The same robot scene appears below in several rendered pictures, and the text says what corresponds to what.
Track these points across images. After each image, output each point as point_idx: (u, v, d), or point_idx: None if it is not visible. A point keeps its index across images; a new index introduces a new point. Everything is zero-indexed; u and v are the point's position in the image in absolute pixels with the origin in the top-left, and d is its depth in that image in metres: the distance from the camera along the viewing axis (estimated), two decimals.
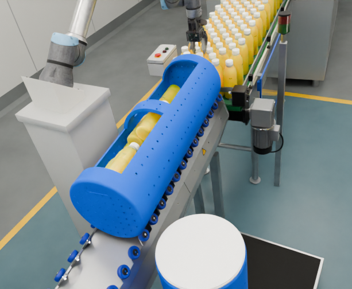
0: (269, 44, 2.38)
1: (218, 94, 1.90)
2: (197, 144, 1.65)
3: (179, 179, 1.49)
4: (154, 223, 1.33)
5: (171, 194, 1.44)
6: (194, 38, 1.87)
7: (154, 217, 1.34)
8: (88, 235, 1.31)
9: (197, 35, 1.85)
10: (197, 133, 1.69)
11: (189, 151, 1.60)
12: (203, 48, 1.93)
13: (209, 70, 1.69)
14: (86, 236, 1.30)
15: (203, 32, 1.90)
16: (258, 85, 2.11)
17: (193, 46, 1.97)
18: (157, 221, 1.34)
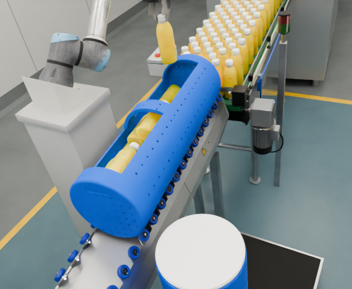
0: (269, 44, 2.38)
1: (218, 94, 1.90)
2: (197, 144, 1.65)
3: (179, 179, 1.49)
4: (154, 223, 1.33)
5: (171, 194, 1.44)
6: None
7: (154, 217, 1.34)
8: (88, 235, 1.31)
9: None
10: (197, 133, 1.69)
11: (189, 151, 1.60)
12: (165, 12, 1.48)
13: (209, 70, 1.69)
14: (86, 236, 1.30)
15: None
16: (258, 85, 2.11)
17: (154, 10, 1.52)
18: (157, 221, 1.34)
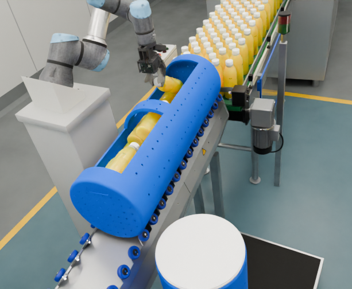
0: (269, 44, 2.38)
1: (218, 94, 1.90)
2: (197, 144, 1.65)
3: (179, 179, 1.49)
4: (154, 223, 1.33)
5: (171, 194, 1.44)
6: (148, 69, 1.48)
7: (154, 217, 1.34)
8: (88, 235, 1.31)
9: (150, 65, 1.46)
10: (197, 133, 1.69)
11: (189, 151, 1.60)
12: (160, 81, 1.54)
13: (209, 70, 1.69)
14: (86, 236, 1.30)
15: (160, 62, 1.51)
16: (258, 85, 2.11)
17: (150, 77, 1.58)
18: (157, 221, 1.34)
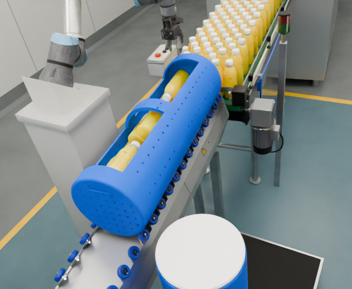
0: (269, 44, 2.38)
1: (218, 94, 1.90)
2: (197, 145, 1.65)
3: (178, 180, 1.49)
4: (152, 223, 1.33)
5: (170, 194, 1.44)
6: (169, 36, 1.84)
7: (154, 217, 1.34)
8: (88, 235, 1.31)
9: (171, 33, 1.83)
10: None
11: (189, 151, 1.60)
12: (179, 46, 1.90)
13: (210, 69, 1.70)
14: (86, 236, 1.30)
15: (178, 31, 1.87)
16: (258, 85, 2.11)
17: (170, 44, 1.94)
18: (155, 222, 1.34)
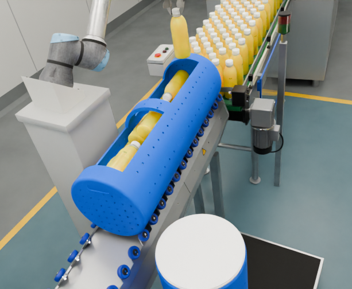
0: (269, 44, 2.38)
1: (218, 94, 1.90)
2: (197, 145, 1.65)
3: (178, 180, 1.49)
4: (152, 223, 1.33)
5: (170, 194, 1.44)
6: None
7: (154, 217, 1.34)
8: (88, 235, 1.31)
9: None
10: None
11: (189, 151, 1.60)
12: (179, 5, 1.49)
13: (210, 69, 1.70)
14: (86, 236, 1.30)
15: None
16: (258, 85, 2.11)
17: (169, 3, 1.53)
18: (155, 222, 1.34)
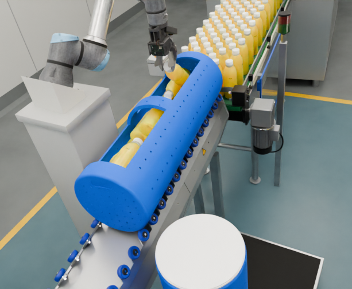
0: (269, 44, 2.38)
1: (218, 94, 1.90)
2: (194, 144, 1.64)
3: (175, 179, 1.48)
4: (149, 219, 1.32)
5: (166, 192, 1.43)
6: (159, 51, 1.42)
7: (154, 217, 1.34)
8: (88, 235, 1.31)
9: (161, 47, 1.41)
10: None
11: (190, 152, 1.60)
12: (170, 64, 1.48)
13: (211, 67, 1.71)
14: (86, 236, 1.30)
15: (171, 44, 1.45)
16: (258, 85, 2.11)
17: (160, 61, 1.52)
18: (152, 222, 1.33)
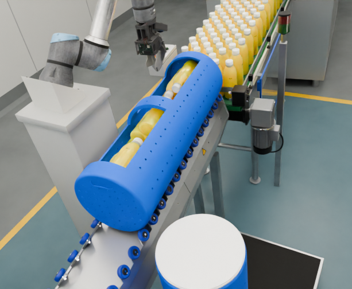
0: (269, 44, 2.38)
1: (218, 94, 1.90)
2: (194, 144, 1.63)
3: (174, 179, 1.48)
4: (149, 219, 1.32)
5: (166, 192, 1.43)
6: (147, 50, 1.31)
7: (154, 218, 1.34)
8: (88, 235, 1.31)
9: (150, 46, 1.30)
10: None
11: (190, 152, 1.60)
12: (157, 64, 1.38)
13: (211, 67, 1.71)
14: (86, 236, 1.30)
15: (160, 42, 1.34)
16: (258, 85, 2.11)
17: (153, 61, 1.41)
18: (152, 222, 1.33)
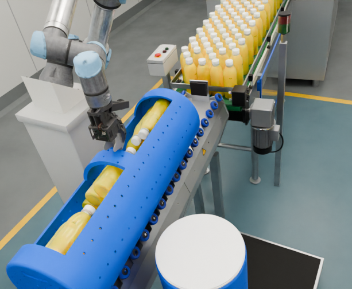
0: (269, 44, 2.38)
1: (218, 94, 1.90)
2: (197, 139, 1.66)
3: (179, 174, 1.51)
4: (158, 219, 1.35)
5: (172, 187, 1.46)
6: (103, 136, 1.14)
7: (153, 218, 1.34)
8: None
9: (105, 133, 1.13)
10: None
11: (188, 151, 1.59)
12: (117, 148, 1.21)
13: (185, 108, 1.48)
14: None
15: (119, 125, 1.17)
16: (258, 85, 2.11)
17: (113, 141, 1.23)
18: (156, 215, 1.35)
